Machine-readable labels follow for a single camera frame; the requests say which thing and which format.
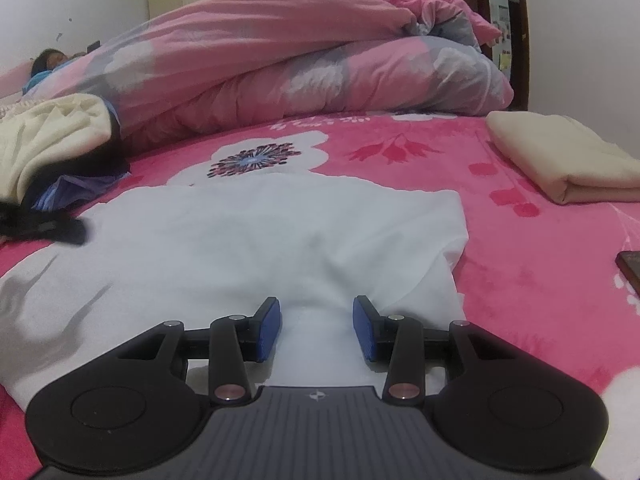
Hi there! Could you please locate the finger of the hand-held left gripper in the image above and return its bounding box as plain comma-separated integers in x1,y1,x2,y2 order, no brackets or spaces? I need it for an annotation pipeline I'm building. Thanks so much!
0,200,99,249

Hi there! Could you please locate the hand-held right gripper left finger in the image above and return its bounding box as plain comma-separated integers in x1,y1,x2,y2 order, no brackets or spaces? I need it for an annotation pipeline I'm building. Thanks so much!
117,296,283,406

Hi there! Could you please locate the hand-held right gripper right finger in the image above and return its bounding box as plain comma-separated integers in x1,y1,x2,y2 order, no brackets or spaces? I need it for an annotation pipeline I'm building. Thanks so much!
352,295,518,406

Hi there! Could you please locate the white shirt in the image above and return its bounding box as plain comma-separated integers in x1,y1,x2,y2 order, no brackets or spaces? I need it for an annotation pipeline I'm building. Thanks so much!
0,172,472,402

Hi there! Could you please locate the blue garment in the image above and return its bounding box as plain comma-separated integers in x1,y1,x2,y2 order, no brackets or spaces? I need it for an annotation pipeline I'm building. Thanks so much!
29,171,127,212

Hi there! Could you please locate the black garment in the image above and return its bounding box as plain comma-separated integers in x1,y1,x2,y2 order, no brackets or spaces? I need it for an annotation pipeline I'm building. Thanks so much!
24,109,134,197

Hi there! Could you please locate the cream sweater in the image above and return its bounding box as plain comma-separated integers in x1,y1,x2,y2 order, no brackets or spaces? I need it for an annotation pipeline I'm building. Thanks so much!
0,92,119,202

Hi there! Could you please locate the white knit garment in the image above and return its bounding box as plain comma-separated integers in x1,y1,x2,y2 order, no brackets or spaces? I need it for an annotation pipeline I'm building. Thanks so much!
0,97,32,119

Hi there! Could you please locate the pink and white headboard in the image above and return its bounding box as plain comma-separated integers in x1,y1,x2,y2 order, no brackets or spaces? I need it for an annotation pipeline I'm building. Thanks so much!
0,56,37,107

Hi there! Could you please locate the pink floral blanket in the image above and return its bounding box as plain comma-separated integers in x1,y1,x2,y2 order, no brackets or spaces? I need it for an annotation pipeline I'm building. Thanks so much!
0,110,640,411

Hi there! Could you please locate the folded beige cloth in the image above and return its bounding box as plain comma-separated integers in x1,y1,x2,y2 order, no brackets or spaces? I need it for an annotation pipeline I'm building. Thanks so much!
485,109,640,207

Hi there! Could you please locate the smartphone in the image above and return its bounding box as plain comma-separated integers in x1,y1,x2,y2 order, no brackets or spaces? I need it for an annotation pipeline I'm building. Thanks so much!
614,249,640,299

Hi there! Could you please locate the pink floral quilt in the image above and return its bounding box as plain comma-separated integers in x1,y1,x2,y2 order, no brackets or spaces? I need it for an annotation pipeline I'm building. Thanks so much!
29,0,517,152

